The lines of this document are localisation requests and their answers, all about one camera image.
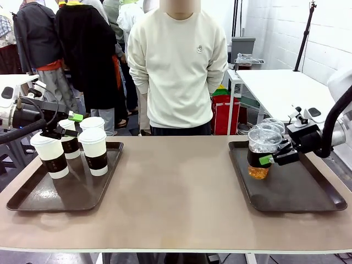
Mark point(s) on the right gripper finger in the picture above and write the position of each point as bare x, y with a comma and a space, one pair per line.
284, 145
286, 158

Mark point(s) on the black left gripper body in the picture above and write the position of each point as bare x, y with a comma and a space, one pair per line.
27, 115

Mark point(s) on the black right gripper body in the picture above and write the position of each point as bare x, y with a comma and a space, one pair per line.
305, 138

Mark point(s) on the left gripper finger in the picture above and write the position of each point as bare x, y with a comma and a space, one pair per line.
75, 116
66, 132

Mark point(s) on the white paper cup black sleeve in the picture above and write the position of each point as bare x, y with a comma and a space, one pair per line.
66, 123
93, 145
49, 149
92, 123

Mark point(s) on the clear plastic iced tea cup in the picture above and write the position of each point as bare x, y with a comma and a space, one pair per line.
276, 123
258, 143

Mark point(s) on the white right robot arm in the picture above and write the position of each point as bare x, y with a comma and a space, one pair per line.
339, 82

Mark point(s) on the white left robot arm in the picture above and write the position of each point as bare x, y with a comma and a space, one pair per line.
5, 110

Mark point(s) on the brown plastic serving tray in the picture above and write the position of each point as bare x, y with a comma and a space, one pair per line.
41, 195
297, 189

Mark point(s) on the tray with plastic bags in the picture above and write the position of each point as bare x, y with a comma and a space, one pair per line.
250, 59

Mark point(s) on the white background table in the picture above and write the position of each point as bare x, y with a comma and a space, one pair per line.
16, 78

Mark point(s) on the teal box under table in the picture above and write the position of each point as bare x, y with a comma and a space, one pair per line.
250, 100

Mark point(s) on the white side table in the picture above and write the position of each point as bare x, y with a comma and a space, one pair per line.
275, 85

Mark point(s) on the red shopping bag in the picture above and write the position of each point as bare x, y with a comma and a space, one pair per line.
224, 115

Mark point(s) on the bystander in black robe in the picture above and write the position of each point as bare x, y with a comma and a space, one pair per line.
88, 49

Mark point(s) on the bystander in dark grey jacket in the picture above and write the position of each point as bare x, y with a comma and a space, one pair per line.
35, 33

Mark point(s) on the green and yellow bag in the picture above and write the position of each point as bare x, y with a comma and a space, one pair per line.
221, 90

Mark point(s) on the black tripod stand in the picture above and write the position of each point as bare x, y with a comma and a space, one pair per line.
303, 41

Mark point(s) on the white table leg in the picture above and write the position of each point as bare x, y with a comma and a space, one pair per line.
93, 259
257, 259

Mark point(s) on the grey box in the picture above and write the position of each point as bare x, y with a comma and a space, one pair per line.
244, 45

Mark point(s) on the bystander in white jacket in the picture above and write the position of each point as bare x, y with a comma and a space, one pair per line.
127, 19

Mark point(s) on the person in cream sweater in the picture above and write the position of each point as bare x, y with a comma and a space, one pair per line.
178, 68

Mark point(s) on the black vertical pole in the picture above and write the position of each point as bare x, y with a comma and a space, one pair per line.
236, 16

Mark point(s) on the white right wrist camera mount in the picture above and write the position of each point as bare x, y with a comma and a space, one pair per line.
301, 115

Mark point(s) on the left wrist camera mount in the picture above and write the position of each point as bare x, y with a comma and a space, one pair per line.
38, 84

